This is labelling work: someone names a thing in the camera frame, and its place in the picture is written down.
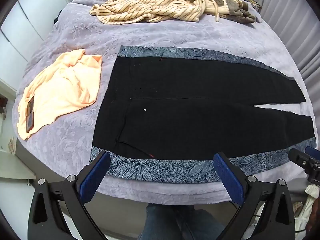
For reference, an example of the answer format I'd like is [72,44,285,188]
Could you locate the black pants with floral stripe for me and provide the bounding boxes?
[89,45,317,184]

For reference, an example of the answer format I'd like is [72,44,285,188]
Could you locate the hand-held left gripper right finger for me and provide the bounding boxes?
[212,152,302,240]

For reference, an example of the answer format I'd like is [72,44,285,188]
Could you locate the white bag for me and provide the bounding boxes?
[296,184,320,240]

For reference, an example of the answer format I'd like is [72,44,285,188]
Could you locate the person's legs in blue jeans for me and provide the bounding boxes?
[142,203,225,240]

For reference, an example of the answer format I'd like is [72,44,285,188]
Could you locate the peach shirt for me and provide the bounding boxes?
[16,49,103,140]

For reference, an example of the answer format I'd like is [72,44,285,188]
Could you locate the white bedside cabinet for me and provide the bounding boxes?
[0,79,34,188]

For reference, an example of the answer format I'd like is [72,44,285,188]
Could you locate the lavender embossed bed blanket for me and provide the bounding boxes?
[16,0,320,205]

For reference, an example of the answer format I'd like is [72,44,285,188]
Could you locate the cream striped garment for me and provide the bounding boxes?
[89,0,230,25]

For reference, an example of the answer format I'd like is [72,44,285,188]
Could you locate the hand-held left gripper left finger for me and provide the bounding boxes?
[27,151,112,240]

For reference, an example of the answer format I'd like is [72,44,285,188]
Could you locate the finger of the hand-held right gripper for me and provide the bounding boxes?
[288,146,320,167]

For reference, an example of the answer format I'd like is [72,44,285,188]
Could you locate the brown grey garment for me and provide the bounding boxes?
[200,0,257,25]

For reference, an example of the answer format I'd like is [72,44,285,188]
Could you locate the white wardrobe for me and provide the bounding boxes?
[0,0,63,63]

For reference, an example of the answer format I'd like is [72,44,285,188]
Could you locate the black smartphone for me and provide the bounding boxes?
[26,96,35,133]

